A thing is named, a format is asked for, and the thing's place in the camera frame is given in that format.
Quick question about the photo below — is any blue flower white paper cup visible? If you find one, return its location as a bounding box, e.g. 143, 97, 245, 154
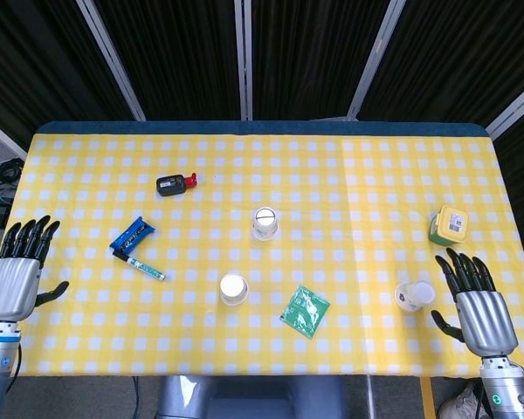
251, 206, 280, 242

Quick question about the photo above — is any green tub with yellow lid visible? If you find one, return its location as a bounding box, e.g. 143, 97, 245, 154
428, 204, 470, 246

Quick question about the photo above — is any blue snack bar wrapper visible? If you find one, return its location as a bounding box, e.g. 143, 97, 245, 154
109, 216, 157, 253

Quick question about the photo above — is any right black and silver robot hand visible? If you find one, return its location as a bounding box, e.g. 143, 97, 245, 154
431, 247, 520, 359

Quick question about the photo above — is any green foil sachet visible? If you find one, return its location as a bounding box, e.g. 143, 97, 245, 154
279, 284, 332, 340

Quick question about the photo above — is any white marker pen black cap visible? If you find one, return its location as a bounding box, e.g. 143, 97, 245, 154
112, 249, 166, 282

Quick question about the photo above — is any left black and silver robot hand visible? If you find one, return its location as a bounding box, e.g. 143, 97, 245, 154
0, 215, 70, 323

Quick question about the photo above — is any white sneaker shoe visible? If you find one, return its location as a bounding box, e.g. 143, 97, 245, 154
438, 383, 486, 419

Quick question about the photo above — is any green flower white paper cup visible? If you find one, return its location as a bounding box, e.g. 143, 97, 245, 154
219, 272, 250, 306

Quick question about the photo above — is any white partition frame post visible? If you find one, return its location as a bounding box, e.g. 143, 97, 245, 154
484, 73, 524, 141
346, 0, 407, 121
76, 0, 146, 122
234, 0, 253, 121
0, 113, 27, 161

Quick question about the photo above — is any black cable bundle on floor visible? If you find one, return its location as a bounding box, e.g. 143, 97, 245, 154
0, 157, 25, 189

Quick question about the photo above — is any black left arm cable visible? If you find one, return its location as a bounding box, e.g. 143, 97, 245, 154
6, 342, 24, 396

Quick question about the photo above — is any yellow white checkered tablecloth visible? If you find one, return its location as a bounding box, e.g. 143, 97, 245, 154
0, 133, 524, 379

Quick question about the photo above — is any black bottle with red cap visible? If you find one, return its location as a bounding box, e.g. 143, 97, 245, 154
155, 172, 199, 197

